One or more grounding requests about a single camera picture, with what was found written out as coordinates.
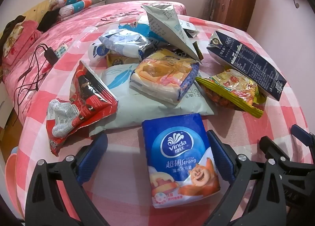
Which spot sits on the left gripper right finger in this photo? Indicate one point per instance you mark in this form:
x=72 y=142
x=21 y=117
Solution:
x=255 y=195

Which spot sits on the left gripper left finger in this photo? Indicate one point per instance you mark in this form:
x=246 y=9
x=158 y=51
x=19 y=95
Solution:
x=44 y=205

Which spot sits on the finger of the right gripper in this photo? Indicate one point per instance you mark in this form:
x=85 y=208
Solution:
x=302 y=135

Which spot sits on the yellow-green snack bag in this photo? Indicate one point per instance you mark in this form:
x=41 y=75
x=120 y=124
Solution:
x=231 y=89

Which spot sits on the blue Vinda tissue pack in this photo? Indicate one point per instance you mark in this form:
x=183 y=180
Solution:
x=180 y=162

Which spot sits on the red snack bag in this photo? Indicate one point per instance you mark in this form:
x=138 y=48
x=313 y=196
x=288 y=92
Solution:
x=90 y=101

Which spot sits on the large pale blue-feather bag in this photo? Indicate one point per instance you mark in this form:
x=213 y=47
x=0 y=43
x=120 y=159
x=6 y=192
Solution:
x=134 y=107

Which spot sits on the orange bread wrapper pack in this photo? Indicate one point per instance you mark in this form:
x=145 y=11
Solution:
x=165 y=76

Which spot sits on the black gold coffee sachet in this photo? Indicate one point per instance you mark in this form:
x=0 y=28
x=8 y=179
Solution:
x=117 y=59

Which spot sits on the white blue plastic bottle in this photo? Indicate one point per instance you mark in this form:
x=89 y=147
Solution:
x=123 y=42

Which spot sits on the blue white bag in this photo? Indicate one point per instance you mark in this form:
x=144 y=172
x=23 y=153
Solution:
x=145 y=30

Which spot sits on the pink plastic trash bin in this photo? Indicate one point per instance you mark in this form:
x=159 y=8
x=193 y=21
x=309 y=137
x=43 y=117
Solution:
x=10 y=180

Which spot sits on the red checked plastic tablecloth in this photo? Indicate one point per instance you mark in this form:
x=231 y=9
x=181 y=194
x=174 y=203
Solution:
x=120 y=187

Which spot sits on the pink bed with bedspread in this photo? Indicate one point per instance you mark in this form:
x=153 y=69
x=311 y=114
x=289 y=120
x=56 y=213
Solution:
x=22 y=78

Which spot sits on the brown wooden dresser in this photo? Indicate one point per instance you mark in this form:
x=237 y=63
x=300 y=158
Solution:
x=234 y=13

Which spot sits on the black power adapter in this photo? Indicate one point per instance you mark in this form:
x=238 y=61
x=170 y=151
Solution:
x=51 y=56

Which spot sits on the white power strip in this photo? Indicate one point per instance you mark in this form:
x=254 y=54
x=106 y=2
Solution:
x=61 y=50

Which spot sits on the pink heart pillow stack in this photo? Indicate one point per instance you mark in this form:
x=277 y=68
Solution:
x=29 y=35

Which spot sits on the floral small pillow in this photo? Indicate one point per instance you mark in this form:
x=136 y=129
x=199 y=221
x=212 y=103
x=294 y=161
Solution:
x=12 y=38

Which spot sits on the black garment on bed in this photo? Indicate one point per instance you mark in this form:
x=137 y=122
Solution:
x=48 y=20

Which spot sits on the yellow wooden headboard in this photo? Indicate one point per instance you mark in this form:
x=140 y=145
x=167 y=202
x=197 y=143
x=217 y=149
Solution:
x=37 y=12

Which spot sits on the lower cartoon bolster pillow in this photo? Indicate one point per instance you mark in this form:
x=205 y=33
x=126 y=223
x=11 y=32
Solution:
x=76 y=7

